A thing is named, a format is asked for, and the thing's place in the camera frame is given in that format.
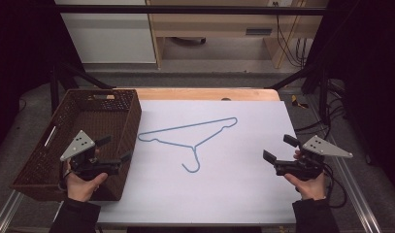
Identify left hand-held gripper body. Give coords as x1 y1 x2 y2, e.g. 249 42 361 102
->
59 129 122 182

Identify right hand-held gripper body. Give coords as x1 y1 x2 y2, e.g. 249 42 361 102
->
274 134 354 182

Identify brown woven basket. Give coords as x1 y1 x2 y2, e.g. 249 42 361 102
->
10 88 143 202

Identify blue wire clothes hanger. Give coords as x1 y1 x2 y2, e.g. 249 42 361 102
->
137 116 239 174

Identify person's right hand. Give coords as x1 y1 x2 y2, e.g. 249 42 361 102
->
283 149 327 201

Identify person's left hand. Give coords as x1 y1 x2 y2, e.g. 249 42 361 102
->
64 149 109 203

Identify yellow and black tool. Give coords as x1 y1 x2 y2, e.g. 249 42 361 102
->
290 94 310 110

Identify white table mat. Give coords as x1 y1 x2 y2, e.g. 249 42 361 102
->
93 99 303 225

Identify white cabinet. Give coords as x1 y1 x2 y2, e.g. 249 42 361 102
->
53 0 158 64

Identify wooden desk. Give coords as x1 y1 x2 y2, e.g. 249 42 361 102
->
146 0 330 70

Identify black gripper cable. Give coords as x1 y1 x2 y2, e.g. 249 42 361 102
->
321 161 348 210
57 159 73 192

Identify black floor cables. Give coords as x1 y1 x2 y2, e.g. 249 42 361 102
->
293 77 348 141

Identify black hanging cables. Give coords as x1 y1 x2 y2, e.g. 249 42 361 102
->
272 1 314 70

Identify black metal frame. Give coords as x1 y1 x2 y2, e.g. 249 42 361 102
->
49 3 335 125

